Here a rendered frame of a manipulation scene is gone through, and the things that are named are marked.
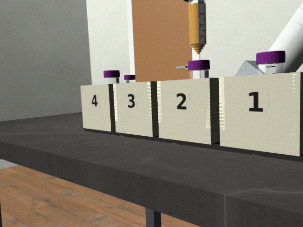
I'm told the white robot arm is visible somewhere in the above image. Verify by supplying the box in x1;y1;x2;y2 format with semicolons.
268;2;303;73

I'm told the beige block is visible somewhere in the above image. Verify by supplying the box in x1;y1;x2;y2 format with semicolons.
157;78;220;145
219;72;303;156
113;81;159;137
80;84;116;131

